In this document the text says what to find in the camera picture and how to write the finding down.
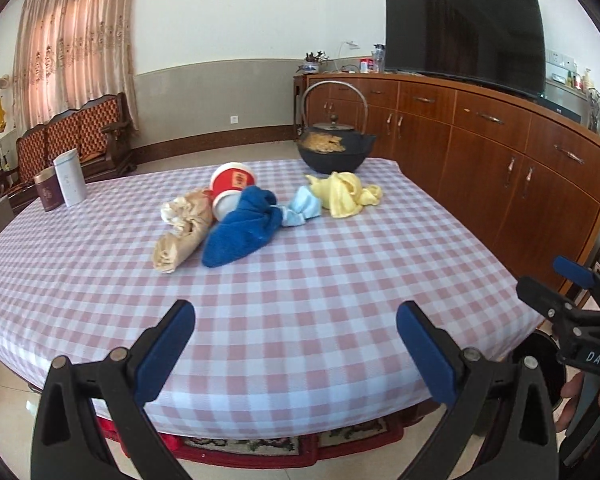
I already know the carved wooden bench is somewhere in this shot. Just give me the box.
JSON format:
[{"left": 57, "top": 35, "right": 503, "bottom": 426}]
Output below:
[{"left": 0, "top": 92, "right": 138, "bottom": 211}]

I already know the red patterned rug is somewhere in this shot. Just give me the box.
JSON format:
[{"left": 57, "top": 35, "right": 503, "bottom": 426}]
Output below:
[{"left": 95, "top": 412, "right": 431, "bottom": 468}]

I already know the pink checked tablecloth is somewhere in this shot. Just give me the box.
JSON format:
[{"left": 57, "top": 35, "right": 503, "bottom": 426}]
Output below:
[{"left": 0, "top": 157, "right": 551, "bottom": 438}]

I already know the brown wooden sideboard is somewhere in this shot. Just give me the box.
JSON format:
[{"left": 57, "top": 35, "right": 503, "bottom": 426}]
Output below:
[{"left": 292, "top": 71, "right": 600, "bottom": 311}]

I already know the white tin canister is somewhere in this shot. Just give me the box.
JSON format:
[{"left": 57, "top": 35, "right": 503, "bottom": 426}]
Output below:
[{"left": 53, "top": 149, "right": 87, "bottom": 208}]

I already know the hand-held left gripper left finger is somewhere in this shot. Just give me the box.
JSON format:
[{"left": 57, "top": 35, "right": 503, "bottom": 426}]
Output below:
[{"left": 36, "top": 300, "right": 197, "bottom": 480}]

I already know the clear glass vase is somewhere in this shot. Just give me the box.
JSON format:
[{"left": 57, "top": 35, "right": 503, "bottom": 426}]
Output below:
[{"left": 586, "top": 87, "right": 600, "bottom": 133}]

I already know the small potted plant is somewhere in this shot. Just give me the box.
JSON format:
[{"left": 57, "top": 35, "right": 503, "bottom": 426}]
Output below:
[{"left": 296, "top": 51, "right": 331, "bottom": 76}]

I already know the black cast iron teapot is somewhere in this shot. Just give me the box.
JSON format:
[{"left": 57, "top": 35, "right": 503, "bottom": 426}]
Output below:
[{"left": 296, "top": 80, "right": 378, "bottom": 176}]

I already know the brown tin canister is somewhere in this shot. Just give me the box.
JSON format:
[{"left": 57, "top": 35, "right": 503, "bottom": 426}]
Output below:
[{"left": 33, "top": 169, "right": 65, "bottom": 212}]

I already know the dark blue cloth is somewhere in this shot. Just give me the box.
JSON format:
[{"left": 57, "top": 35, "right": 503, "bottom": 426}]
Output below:
[{"left": 201, "top": 186, "right": 285, "bottom": 268}]

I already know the person's right hand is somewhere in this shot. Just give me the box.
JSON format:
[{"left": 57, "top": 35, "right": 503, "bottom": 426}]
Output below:
[{"left": 555, "top": 372, "right": 600, "bottom": 433}]

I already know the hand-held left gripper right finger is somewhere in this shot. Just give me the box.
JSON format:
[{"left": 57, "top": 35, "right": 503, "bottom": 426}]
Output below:
[{"left": 396, "top": 301, "right": 561, "bottom": 480}]

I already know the pink embroidered curtain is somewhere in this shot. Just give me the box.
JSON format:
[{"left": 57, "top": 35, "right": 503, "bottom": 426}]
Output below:
[{"left": 12, "top": 0, "right": 140, "bottom": 133}]

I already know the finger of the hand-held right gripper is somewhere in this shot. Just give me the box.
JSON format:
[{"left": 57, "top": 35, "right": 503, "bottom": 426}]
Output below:
[
  {"left": 516, "top": 276, "right": 588, "bottom": 333},
  {"left": 552, "top": 256, "right": 600, "bottom": 311}
]

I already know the black set-top box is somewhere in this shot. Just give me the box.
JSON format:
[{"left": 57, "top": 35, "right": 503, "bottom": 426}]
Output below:
[{"left": 535, "top": 96, "right": 582, "bottom": 123}]

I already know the red paper cup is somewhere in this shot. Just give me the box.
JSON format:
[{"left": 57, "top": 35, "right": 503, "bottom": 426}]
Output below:
[{"left": 209, "top": 161, "right": 260, "bottom": 222}]

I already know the brown paper bag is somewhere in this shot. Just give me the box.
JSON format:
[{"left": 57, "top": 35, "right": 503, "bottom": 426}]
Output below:
[{"left": 152, "top": 187, "right": 216, "bottom": 274}]

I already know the light blue cloth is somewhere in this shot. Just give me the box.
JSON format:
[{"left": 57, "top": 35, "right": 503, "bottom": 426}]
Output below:
[{"left": 280, "top": 186, "right": 324, "bottom": 228}]

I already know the dark wooden side table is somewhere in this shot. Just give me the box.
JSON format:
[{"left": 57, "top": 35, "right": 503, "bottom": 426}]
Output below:
[{"left": 292, "top": 74, "right": 306, "bottom": 141}]

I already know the black flat television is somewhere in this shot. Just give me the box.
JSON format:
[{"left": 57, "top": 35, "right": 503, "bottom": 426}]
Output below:
[{"left": 384, "top": 0, "right": 548, "bottom": 100}]

